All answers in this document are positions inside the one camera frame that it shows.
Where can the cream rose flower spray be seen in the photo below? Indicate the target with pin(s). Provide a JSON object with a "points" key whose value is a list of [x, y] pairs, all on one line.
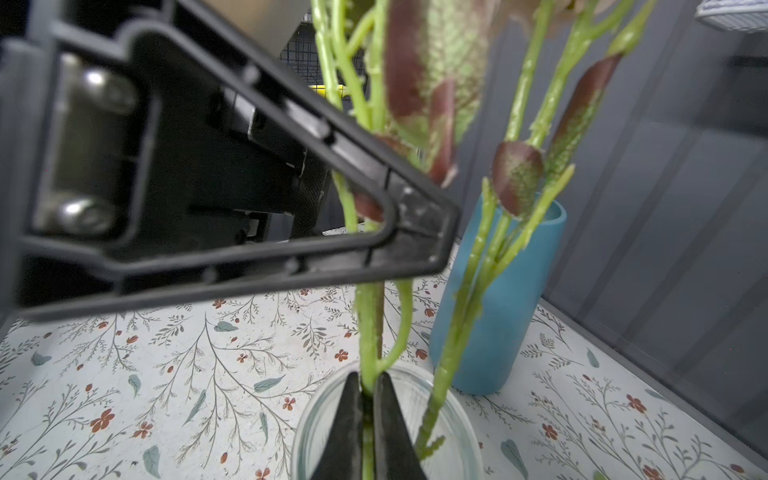
{"points": [[527, 175]]}

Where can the yellow tag on basket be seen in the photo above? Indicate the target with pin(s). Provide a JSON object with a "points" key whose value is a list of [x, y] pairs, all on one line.
{"points": [[327, 91]]}

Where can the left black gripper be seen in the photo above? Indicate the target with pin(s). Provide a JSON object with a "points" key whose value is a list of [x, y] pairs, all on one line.
{"points": [[160, 156]]}

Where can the teal cylindrical vase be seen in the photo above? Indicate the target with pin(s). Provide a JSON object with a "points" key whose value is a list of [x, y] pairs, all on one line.
{"points": [[507, 309]]}

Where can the black wire mesh basket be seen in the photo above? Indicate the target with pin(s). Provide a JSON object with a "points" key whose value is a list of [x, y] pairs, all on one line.
{"points": [[300, 55]]}

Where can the floral patterned table mat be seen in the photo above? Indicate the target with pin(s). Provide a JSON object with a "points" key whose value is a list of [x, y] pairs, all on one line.
{"points": [[217, 389]]}

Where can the white wire mesh basket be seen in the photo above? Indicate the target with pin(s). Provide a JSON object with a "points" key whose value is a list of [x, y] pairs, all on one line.
{"points": [[745, 16]]}

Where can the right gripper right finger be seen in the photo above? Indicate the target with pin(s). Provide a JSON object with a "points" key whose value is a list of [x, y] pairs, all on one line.
{"points": [[394, 454]]}

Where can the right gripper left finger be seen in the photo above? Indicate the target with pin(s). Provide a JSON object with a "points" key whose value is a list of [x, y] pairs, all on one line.
{"points": [[342, 456]]}

